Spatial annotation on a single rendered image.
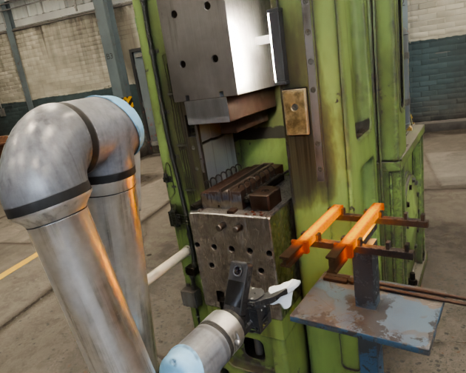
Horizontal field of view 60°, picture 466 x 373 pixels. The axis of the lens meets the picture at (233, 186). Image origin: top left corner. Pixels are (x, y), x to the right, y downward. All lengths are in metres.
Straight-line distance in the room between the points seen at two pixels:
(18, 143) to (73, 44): 8.92
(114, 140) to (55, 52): 9.16
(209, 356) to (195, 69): 1.11
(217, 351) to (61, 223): 0.38
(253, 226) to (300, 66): 0.62
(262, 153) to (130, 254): 1.42
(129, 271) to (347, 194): 1.04
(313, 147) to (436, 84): 6.01
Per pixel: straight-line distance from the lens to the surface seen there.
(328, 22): 1.53
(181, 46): 1.64
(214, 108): 1.58
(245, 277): 0.88
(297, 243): 1.13
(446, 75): 7.51
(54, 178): 0.57
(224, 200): 1.66
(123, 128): 0.69
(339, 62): 1.52
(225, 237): 1.66
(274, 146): 2.03
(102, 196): 0.69
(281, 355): 1.85
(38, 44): 10.08
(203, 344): 0.80
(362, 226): 1.22
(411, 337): 1.26
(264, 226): 1.54
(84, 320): 0.63
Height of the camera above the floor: 1.46
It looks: 16 degrees down
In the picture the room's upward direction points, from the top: 9 degrees counter-clockwise
